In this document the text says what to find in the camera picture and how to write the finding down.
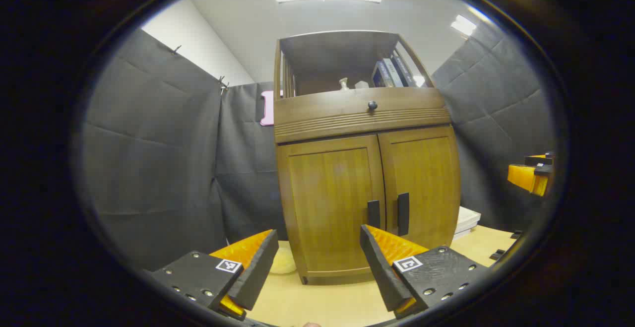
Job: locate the metal cloth clip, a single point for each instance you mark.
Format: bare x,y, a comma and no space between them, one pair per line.
223,84
176,49

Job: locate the stack of white flat boxes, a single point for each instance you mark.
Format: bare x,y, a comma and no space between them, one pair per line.
467,219

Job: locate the small ceiling light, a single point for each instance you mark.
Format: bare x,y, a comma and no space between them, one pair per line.
463,25

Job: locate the brown wooden shoe cabinet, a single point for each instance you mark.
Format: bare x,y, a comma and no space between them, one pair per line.
337,113

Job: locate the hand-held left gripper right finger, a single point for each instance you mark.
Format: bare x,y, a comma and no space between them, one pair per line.
379,267

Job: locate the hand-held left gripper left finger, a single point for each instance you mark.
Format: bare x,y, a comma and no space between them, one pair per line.
258,272

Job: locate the wooden cabinet door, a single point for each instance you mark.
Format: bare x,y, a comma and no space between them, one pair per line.
327,203
426,178

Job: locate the small white bottle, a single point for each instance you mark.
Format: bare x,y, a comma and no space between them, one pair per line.
344,85

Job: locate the dark blue book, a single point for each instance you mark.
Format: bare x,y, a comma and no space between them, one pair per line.
379,76

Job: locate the grey book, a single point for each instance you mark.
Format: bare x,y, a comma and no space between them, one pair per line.
393,73

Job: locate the small white box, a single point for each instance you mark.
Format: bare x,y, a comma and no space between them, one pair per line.
361,85

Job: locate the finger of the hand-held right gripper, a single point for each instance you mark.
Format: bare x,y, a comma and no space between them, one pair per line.
526,178

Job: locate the pale yellow round sponge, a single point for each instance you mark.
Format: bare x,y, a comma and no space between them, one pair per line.
284,262

